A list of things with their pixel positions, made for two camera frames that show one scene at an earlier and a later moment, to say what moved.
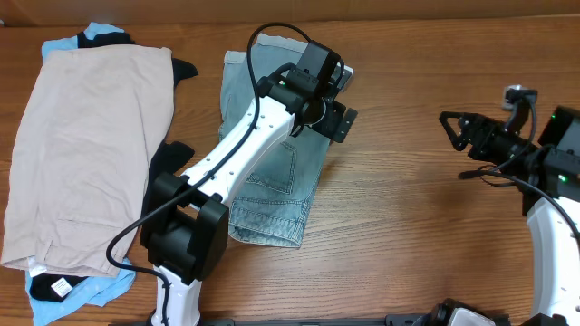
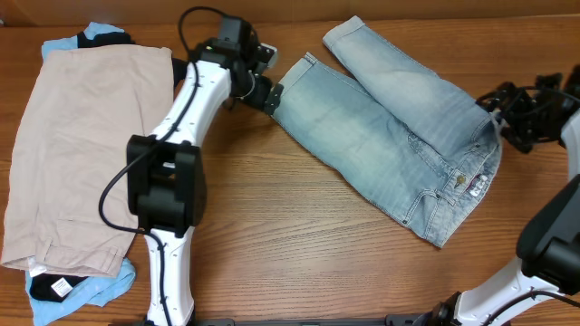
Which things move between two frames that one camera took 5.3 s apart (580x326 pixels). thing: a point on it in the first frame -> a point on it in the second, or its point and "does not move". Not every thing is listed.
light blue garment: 98,291 does not move
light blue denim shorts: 271,207 -> 416,147
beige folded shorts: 86,145 does not move
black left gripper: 342,123 -> 273,97
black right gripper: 470,125 -> 516,100
